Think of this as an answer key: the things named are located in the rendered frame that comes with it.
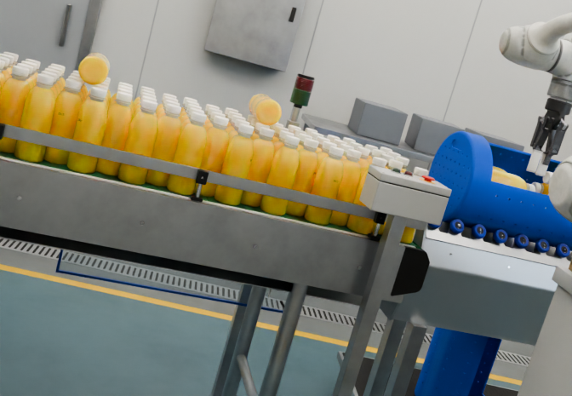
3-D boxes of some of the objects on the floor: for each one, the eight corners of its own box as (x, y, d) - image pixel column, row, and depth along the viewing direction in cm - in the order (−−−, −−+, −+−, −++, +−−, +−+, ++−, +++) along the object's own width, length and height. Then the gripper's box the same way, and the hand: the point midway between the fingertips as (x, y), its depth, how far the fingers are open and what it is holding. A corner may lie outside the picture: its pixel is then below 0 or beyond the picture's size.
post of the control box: (304, 543, 206) (408, 216, 188) (291, 542, 205) (394, 213, 187) (301, 534, 210) (403, 212, 192) (288, 532, 209) (389, 209, 191)
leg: (357, 478, 246) (413, 310, 235) (342, 475, 245) (397, 307, 234) (353, 467, 252) (406, 303, 241) (338, 465, 250) (391, 300, 239)
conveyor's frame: (343, 531, 216) (434, 254, 200) (-279, 467, 174) (-228, 111, 158) (306, 439, 262) (379, 206, 245) (-194, 371, 220) (-147, 86, 204)
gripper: (588, 106, 211) (561, 183, 215) (555, 99, 227) (530, 169, 232) (567, 100, 209) (540, 177, 213) (534, 93, 225) (510, 164, 230)
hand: (538, 163), depth 222 cm, fingers open, 5 cm apart
